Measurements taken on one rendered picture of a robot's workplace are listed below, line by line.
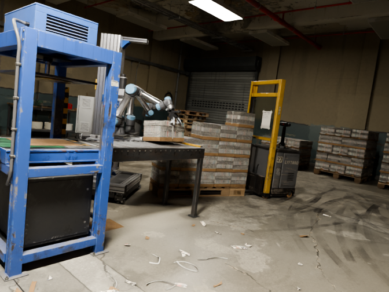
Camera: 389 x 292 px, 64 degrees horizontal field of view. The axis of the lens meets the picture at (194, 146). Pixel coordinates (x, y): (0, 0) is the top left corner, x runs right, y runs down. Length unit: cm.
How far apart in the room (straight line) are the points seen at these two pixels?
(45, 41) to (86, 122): 207
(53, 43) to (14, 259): 138
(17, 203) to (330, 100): 944
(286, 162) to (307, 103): 573
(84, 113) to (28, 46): 210
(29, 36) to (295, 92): 956
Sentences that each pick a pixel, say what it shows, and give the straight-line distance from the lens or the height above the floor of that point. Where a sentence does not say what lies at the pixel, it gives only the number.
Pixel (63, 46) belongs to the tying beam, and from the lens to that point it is 225.
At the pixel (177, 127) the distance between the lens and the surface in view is 353.
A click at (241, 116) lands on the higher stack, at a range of 470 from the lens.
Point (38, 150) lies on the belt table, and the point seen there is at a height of 79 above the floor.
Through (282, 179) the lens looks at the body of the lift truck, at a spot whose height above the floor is 31.
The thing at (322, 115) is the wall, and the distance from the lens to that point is 1053.
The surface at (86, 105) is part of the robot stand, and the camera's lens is 413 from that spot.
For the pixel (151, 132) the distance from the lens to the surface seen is 346.
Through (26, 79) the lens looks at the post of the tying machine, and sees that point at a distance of 214.
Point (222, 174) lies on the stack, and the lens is 465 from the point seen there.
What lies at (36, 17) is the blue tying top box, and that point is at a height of 166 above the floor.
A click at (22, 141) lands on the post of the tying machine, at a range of 216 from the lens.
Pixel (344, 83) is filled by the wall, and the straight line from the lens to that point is 1047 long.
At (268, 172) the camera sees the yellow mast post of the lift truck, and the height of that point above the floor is 42.
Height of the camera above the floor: 115
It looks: 6 degrees down
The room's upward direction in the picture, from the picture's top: 7 degrees clockwise
